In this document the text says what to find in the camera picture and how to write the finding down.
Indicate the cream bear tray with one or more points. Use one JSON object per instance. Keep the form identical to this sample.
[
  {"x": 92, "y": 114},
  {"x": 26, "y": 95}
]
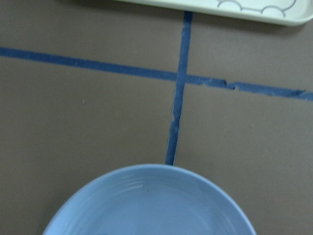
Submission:
[{"x": 281, "y": 12}]

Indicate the blue plate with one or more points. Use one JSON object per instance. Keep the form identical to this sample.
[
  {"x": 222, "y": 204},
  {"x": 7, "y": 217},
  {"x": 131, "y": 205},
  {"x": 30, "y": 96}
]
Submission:
[{"x": 150, "y": 199}]

